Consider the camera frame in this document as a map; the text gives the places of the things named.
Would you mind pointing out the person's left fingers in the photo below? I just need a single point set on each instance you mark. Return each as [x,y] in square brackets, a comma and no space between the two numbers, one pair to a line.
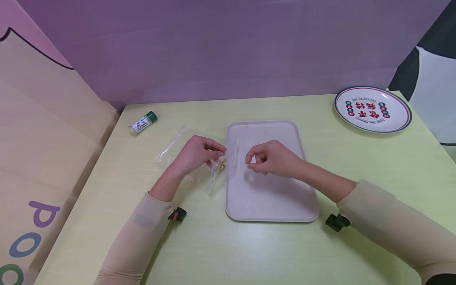
[213,148]

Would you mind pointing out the pile of yellow beans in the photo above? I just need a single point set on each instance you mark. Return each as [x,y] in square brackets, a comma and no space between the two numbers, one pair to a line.
[222,165]

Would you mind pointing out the person's left hand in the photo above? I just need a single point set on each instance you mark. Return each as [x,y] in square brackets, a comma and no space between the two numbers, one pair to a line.
[190,154]

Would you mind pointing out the small bottle with green cap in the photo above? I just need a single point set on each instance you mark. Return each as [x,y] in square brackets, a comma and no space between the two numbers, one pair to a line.
[141,124]

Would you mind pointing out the person's right forearm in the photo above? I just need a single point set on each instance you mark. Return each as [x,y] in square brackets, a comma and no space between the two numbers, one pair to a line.
[392,221]

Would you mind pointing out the person's right fingers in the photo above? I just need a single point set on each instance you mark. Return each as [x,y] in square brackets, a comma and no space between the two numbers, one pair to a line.
[253,150]

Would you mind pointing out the white plate with red print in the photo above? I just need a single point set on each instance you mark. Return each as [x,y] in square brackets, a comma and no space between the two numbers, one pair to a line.
[395,118]

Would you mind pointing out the black wrist band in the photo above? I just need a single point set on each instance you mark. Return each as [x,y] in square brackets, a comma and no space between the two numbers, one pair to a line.
[178,214]
[336,222]

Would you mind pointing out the pale pink plastic tray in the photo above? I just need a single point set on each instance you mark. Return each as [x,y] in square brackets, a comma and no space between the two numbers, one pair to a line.
[270,198]

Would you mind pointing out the person's right hand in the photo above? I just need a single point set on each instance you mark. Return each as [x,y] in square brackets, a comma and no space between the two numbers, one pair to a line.
[281,160]

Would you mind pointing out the person's left forearm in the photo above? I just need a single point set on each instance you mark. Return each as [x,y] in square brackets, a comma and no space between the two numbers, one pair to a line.
[142,233]

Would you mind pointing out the clear plastic bag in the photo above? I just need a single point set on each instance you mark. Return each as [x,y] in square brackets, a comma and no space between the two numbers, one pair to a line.
[170,148]
[231,158]

